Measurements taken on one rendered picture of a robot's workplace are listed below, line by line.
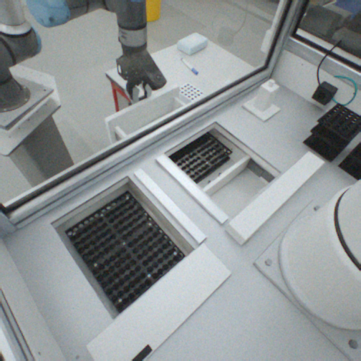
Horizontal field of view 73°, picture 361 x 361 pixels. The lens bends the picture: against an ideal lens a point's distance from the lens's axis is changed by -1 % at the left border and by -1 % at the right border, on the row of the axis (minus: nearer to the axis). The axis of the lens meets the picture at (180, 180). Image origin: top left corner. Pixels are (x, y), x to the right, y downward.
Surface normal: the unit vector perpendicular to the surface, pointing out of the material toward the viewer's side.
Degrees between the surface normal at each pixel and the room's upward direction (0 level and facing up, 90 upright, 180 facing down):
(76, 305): 0
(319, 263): 90
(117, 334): 0
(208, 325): 0
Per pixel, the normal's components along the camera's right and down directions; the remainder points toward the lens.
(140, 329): 0.07, -0.56
